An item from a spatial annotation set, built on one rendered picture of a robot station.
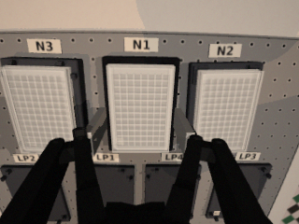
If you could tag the white label reading lp3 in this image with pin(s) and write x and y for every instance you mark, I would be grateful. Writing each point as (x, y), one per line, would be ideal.
(247, 156)

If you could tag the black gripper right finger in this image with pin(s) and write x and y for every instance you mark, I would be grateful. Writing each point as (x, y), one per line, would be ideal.
(237, 201)

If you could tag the white label reading lp4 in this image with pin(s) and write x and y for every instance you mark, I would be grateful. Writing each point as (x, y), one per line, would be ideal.
(172, 156)

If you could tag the white n2 label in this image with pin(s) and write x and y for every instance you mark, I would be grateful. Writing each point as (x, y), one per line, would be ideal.
(224, 50)

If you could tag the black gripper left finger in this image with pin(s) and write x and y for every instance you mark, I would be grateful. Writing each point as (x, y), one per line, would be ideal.
(33, 201)

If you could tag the white well plate lid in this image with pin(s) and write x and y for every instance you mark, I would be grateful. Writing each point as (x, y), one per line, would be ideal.
(226, 106)
(40, 105)

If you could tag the white n3 label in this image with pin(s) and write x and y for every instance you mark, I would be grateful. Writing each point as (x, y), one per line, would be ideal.
(44, 45)

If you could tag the white label reading lp1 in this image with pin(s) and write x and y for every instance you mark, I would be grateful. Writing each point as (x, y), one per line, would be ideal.
(101, 156)

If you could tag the white label reading n1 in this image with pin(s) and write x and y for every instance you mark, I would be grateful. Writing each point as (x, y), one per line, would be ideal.
(141, 44)

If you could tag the grey perforated base plate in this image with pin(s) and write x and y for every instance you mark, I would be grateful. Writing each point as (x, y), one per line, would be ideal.
(275, 130)

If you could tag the translucent plastic plate lid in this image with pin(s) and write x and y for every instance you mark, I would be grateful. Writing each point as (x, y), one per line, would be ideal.
(140, 101)

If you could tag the cream label reading lp2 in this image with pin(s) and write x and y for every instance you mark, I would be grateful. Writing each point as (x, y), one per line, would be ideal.
(25, 157)

